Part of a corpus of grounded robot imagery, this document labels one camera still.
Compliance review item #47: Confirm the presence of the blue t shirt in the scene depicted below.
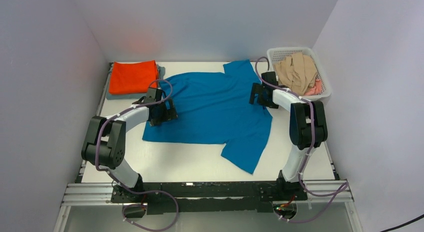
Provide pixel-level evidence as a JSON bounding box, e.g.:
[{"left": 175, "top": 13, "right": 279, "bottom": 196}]
[{"left": 142, "top": 60, "right": 273, "bottom": 174}]

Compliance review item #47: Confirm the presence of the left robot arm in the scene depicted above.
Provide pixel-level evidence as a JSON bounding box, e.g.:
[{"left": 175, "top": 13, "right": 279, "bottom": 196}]
[{"left": 81, "top": 87, "right": 178, "bottom": 202}]

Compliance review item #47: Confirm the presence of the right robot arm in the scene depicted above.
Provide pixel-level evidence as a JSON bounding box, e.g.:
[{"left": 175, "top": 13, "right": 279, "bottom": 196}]
[{"left": 249, "top": 71, "right": 328, "bottom": 200}]

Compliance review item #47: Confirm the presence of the white plastic basket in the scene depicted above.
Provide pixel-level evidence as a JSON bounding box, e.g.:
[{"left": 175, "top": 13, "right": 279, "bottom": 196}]
[{"left": 267, "top": 47, "right": 332, "bottom": 100}]

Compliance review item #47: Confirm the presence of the beige t shirt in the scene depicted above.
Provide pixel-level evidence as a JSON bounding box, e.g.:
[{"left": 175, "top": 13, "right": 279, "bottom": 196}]
[{"left": 273, "top": 52, "right": 318, "bottom": 96}]

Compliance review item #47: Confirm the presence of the folded grey t shirt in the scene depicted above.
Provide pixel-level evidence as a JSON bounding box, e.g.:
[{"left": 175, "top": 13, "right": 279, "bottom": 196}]
[{"left": 105, "top": 65, "right": 166, "bottom": 100}]

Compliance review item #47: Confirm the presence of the folded orange t shirt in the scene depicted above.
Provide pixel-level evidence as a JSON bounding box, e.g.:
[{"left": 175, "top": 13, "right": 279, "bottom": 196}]
[{"left": 108, "top": 60, "right": 159, "bottom": 95}]

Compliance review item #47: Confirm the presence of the pink t shirt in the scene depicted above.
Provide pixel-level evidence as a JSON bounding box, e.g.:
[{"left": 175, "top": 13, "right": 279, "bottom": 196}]
[{"left": 304, "top": 79, "right": 323, "bottom": 96}]

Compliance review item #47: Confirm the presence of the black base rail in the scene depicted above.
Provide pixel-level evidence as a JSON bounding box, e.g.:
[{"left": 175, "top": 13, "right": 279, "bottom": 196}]
[{"left": 111, "top": 178, "right": 308, "bottom": 215}]

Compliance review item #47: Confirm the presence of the black cable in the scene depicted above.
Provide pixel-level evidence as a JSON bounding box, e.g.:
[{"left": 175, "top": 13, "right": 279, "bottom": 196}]
[{"left": 380, "top": 215, "right": 424, "bottom": 232}]

